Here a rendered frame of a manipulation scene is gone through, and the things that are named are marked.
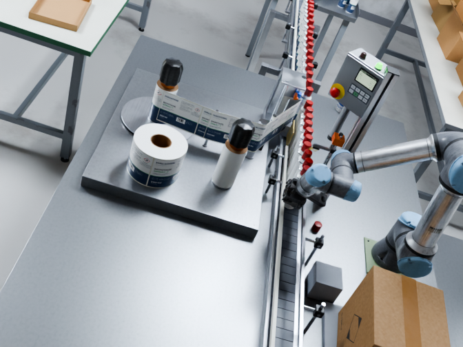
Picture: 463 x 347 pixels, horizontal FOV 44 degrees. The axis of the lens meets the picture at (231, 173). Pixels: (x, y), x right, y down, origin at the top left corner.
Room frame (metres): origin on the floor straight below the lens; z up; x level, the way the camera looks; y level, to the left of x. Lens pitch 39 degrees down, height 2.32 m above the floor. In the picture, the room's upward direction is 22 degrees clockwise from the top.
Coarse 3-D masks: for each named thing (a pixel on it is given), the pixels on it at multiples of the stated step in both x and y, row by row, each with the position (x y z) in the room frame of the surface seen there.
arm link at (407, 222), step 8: (400, 216) 1.72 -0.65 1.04; (408, 216) 1.71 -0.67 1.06; (416, 216) 1.74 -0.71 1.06; (400, 224) 1.69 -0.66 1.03; (408, 224) 1.67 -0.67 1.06; (416, 224) 1.68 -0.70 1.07; (392, 232) 1.70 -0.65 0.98; (400, 232) 1.66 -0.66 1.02; (408, 232) 1.65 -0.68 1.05; (392, 240) 1.68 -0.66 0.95
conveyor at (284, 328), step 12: (288, 216) 1.66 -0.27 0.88; (276, 228) 1.60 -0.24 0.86; (288, 228) 1.60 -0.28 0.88; (276, 240) 1.51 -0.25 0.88; (288, 240) 1.54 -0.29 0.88; (288, 252) 1.48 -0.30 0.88; (288, 264) 1.42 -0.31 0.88; (288, 276) 1.37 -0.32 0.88; (288, 288) 1.32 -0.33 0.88; (288, 300) 1.27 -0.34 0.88; (288, 312) 1.22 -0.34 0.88; (276, 324) 1.16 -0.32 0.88; (288, 324) 1.17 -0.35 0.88; (276, 336) 1.11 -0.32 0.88; (288, 336) 1.13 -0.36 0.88
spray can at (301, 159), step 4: (304, 152) 1.82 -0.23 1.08; (308, 152) 1.82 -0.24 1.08; (300, 156) 1.83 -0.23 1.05; (304, 156) 1.81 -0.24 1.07; (308, 156) 1.81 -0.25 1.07; (300, 160) 1.81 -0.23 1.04; (304, 160) 1.81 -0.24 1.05; (296, 164) 1.81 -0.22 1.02; (300, 164) 1.80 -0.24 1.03; (296, 168) 1.81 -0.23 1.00; (292, 172) 1.81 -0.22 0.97; (292, 176) 1.81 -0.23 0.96
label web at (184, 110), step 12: (168, 96) 1.87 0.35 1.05; (168, 108) 1.87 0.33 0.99; (180, 108) 1.87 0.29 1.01; (192, 108) 1.87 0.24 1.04; (204, 108) 1.87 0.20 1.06; (168, 120) 1.87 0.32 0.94; (180, 120) 1.87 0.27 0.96; (192, 120) 1.87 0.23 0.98; (204, 120) 1.87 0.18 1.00; (192, 132) 1.87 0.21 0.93; (204, 132) 1.87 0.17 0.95
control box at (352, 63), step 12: (360, 48) 2.01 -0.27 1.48; (348, 60) 1.92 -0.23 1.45; (360, 60) 1.91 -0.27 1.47; (372, 60) 1.95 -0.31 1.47; (348, 72) 1.91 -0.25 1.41; (372, 72) 1.88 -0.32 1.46; (336, 84) 1.92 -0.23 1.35; (348, 84) 1.90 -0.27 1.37; (348, 96) 1.89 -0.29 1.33; (372, 96) 1.86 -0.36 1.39; (348, 108) 1.88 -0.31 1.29; (360, 108) 1.86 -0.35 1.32
